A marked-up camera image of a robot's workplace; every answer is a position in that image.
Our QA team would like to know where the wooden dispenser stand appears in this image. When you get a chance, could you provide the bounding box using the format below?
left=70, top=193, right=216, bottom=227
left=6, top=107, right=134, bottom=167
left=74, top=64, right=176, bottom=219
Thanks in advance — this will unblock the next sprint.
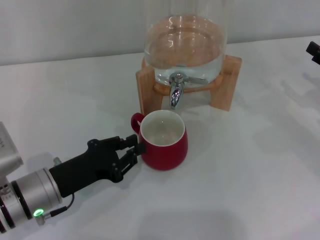
left=135, top=55, right=243, bottom=119

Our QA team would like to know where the chrome faucet with lever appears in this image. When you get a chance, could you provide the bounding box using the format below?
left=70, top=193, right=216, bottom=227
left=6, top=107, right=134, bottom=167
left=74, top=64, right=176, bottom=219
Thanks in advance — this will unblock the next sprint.
left=168, top=71, right=208, bottom=110

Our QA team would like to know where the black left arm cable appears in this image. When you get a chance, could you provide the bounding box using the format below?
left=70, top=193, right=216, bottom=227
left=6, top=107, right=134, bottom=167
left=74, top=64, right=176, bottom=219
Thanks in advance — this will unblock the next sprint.
left=49, top=193, right=76, bottom=218

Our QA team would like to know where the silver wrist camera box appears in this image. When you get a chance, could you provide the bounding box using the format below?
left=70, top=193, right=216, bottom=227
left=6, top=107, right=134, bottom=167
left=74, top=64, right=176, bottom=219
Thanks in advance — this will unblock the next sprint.
left=0, top=121, right=25, bottom=176

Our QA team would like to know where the glass water dispenser jar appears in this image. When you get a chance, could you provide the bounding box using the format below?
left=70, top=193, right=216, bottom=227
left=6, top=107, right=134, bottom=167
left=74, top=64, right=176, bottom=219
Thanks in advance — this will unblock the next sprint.
left=143, top=0, right=229, bottom=87

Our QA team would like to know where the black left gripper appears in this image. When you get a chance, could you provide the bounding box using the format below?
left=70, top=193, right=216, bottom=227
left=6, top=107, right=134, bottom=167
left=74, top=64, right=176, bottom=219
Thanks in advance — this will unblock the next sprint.
left=49, top=134, right=147, bottom=198

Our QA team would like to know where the red ceramic cup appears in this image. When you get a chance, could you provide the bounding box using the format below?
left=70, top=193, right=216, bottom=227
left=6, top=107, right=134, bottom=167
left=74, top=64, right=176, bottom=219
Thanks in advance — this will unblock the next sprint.
left=130, top=110, right=189, bottom=171

